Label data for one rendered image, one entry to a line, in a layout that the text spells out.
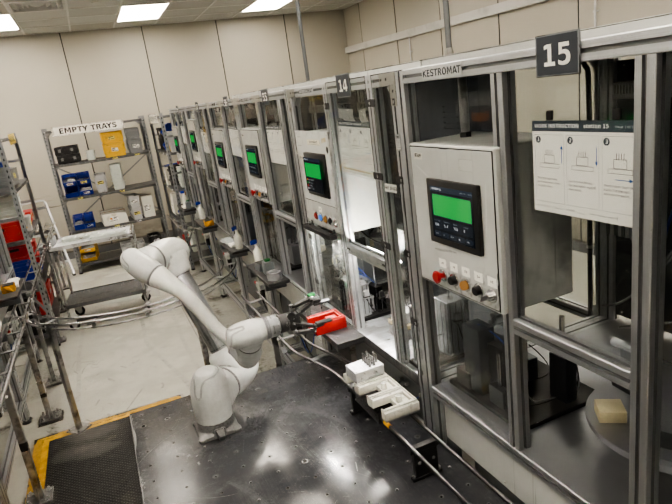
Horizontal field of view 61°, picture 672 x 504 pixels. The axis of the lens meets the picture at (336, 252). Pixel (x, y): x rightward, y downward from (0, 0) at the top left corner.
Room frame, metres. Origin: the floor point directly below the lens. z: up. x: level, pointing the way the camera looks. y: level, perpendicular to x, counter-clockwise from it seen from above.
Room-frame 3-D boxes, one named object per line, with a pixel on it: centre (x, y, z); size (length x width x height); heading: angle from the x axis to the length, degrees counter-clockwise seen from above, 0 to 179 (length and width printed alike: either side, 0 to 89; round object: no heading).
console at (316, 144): (2.70, -0.06, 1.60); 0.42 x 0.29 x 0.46; 22
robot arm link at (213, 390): (2.16, 0.60, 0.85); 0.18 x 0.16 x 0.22; 154
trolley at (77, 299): (5.77, 2.47, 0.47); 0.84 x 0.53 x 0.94; 106
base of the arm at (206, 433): (2.14, 0.60, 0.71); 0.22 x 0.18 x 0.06; 22
